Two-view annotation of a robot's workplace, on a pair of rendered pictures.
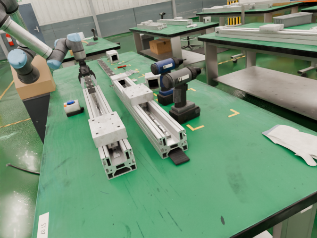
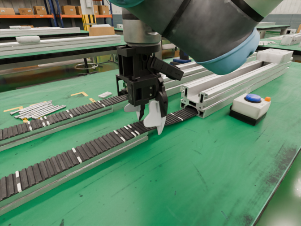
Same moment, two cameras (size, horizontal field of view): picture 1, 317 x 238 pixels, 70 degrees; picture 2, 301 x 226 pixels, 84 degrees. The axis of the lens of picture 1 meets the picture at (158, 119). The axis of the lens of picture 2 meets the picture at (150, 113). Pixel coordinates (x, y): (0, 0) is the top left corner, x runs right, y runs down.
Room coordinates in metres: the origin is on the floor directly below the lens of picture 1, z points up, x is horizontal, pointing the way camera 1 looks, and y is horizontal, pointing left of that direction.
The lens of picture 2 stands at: (1.68, 0.77, 1.06)
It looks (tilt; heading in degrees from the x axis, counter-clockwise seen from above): 30 degrees down; 247
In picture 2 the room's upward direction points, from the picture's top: straight up
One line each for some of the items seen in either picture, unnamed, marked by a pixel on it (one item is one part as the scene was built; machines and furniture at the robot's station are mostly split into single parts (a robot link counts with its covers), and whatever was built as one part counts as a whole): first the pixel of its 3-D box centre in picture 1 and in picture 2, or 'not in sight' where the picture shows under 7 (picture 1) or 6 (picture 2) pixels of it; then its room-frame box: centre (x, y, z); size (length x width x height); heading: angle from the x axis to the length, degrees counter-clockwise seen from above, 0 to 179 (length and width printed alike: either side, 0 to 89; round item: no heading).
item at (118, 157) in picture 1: (102, 117); (248, 76); (0.98, 0.26, 0.82); 0.80 x 0.10 x 0.09; 16
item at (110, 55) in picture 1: (112, 57); not in sight; (2.39, 0.34, 0.83); 0.11 x 0.10 x 0.10; 110
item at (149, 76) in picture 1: (151, 81); not in sight; (1.35, 0.00, 0.83); 0.11 x 0.10 x 0.10; 85
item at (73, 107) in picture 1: (74, 107); (247, 107); (1.21, 0.45, 0.81); 0.10 x 0.08 x 0.06; 106
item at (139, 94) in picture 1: (137, 96); not in sight; (1.03, 0.08, 0.87); 0.16 x 0.11 x 0.07; 16
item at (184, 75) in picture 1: (187, 93); not in sight; (0.91, -0.14, 0.89); 0.20 x 0.08 x 0.22; 115
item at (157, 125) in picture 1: (139, 106); (212, 68); (1.03, 0.08, 0.82); 0.80 x 0.10 x 0.09; 16
